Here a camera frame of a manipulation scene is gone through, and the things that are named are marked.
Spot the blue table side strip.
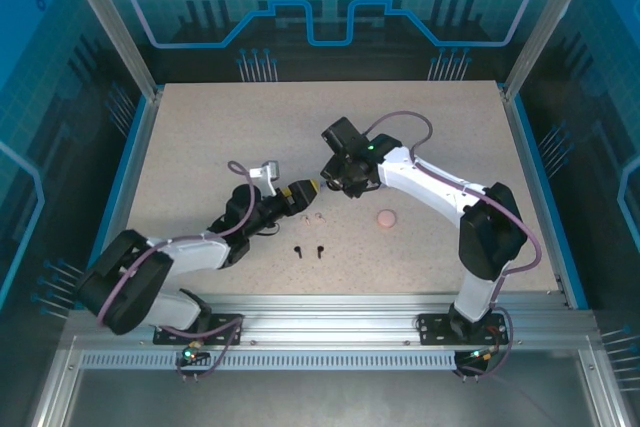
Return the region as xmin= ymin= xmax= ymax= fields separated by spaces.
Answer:
xmin=517 ymin=96 xmax=589 ymax=311
xmin=102 ymin=94 xmax=151 ymax=251

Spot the grey metal lower shelf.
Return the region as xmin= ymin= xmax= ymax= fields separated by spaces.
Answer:
xmin=64 ymin=369 xmax=591 ymax=427

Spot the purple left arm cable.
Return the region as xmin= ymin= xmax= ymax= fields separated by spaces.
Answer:
xmin=94 ymin=160 xmax=261 ymax=384

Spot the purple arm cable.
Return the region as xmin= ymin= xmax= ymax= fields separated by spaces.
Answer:
xmin=94 ymin=160 xmax=261 ymax=384
xmin=367 ymin=110 xmax=544 ymax=384

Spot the aluminium mounting rail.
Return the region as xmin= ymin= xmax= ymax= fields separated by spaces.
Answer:
xmin=63 ymin=293 xmax=599 ymax=348

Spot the slotted grey cable duct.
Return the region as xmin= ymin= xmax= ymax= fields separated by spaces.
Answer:
xmin=78 ymin=351 xmax=464 ymax=372

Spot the green-lit cable connector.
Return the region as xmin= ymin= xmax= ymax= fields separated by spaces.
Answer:
xmin=180 ymin=341 xmax=211 ymax=368
xmin=457 ymin=344 xmax=501 ymax=366

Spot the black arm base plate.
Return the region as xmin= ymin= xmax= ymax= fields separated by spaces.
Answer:
xmin=417 ymin=312 xmax=516 ymax=347
xmin=152 ymin=313 xmax=245 ymax=347

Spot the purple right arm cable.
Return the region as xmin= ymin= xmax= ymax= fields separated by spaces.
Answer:
xmin=367 ymin=110 xmax=544 ymax=384

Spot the aluminium corner post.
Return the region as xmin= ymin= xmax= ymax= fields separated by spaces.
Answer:
xmin=55 ymin=0 xmax=164 ymax=103
xmin=502 ymin=0 xmax=604 ymax=104

